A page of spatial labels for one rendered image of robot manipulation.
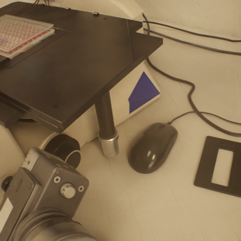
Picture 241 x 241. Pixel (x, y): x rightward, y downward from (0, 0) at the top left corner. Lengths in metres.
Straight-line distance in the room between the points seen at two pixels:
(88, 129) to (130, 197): 0.14
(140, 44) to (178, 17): 0.54
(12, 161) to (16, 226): 0.13
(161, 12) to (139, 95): 0.45
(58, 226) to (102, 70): 0.17
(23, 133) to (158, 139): 0.22
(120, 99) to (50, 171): 0.27
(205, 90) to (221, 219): 0.30
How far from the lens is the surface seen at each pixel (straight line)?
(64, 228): 0.24
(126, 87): 0.53
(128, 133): 0.52
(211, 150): 0.49
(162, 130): 0.48
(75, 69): 0.32
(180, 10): 0.90
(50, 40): 0.41
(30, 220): 0.27
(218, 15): 0.86
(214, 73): 0.68
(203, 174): 0.46
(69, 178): 0.28
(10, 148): 0.39
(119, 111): 0.51
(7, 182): 0.40
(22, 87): 0.32
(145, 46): 0.37
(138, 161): 0.45
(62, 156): 0.41
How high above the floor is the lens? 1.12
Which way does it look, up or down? 41 degrees down
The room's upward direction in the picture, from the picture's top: 7 degrees counter-clockwise
